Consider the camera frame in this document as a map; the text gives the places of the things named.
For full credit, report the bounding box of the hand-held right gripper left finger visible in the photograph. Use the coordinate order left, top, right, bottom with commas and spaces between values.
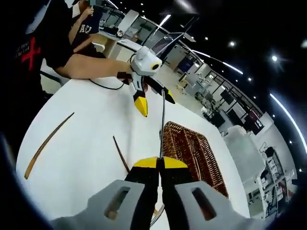
51, 157, 160, 230

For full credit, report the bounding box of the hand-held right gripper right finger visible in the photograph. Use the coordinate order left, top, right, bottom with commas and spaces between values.
159, 157, 260, 230

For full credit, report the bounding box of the steel fork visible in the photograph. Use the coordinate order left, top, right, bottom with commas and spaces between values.
150, 88, 168, 227

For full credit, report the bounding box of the brown wooden chopstick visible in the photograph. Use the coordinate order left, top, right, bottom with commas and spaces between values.
24, 112, 75, 180
112, 136, 132, 173

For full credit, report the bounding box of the wicker tray with storage slots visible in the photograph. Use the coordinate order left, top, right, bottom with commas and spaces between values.
160, 121, 229, 198

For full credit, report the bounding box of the white storage shelf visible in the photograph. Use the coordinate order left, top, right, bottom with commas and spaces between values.
254, 148, 298, 216

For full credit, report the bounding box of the person's left hand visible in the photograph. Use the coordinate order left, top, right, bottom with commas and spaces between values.
111, 61, 133, 79

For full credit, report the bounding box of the white mesh office chair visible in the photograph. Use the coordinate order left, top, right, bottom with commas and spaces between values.
225, 126, 262, 183

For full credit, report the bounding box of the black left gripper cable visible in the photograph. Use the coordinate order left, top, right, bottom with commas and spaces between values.
89, 77, 131, 91

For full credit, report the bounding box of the red wall screen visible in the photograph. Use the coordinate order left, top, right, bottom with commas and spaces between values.
247, 110, 264, 130

